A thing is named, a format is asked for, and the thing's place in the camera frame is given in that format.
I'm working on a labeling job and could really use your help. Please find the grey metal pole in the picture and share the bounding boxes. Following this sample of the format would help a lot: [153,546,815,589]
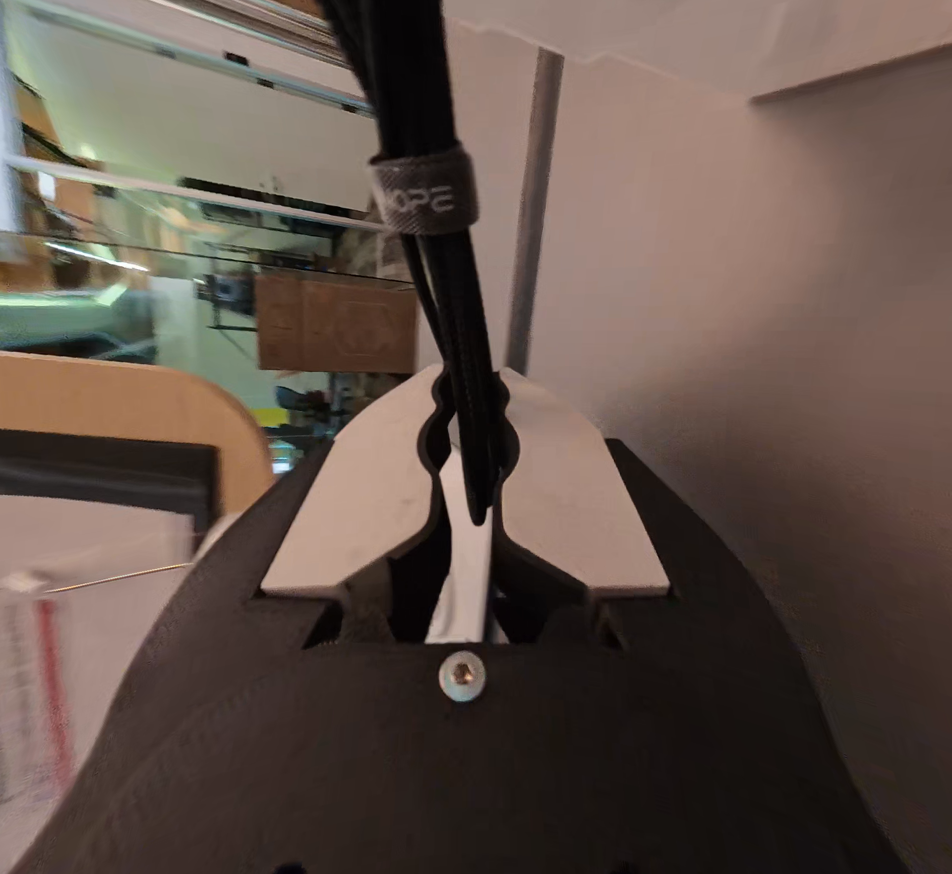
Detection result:
[506,47,565,377]

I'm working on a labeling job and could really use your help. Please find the cardboard box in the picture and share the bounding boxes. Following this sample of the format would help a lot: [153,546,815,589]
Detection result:
[255,272,419,374]

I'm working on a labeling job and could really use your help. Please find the instruction sheet in sleeve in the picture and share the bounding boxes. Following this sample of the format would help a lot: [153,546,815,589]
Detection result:
[0,491,217,853]

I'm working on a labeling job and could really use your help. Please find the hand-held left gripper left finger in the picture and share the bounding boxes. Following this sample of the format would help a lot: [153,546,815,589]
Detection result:
[260,364,455,600]

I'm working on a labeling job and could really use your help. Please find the wooden sign board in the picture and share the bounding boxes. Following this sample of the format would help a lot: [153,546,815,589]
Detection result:
[0,352,278,518]

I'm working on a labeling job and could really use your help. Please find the black braided cable bundle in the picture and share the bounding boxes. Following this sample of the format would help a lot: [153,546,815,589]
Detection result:
[277,0,510,527]

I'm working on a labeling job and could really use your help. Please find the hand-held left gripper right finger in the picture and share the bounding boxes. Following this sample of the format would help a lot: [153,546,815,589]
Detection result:
[491,367,670,598]

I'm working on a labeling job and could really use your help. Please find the grey velcro cable strap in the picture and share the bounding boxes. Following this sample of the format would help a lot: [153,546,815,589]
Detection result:
[368,144,480,234]

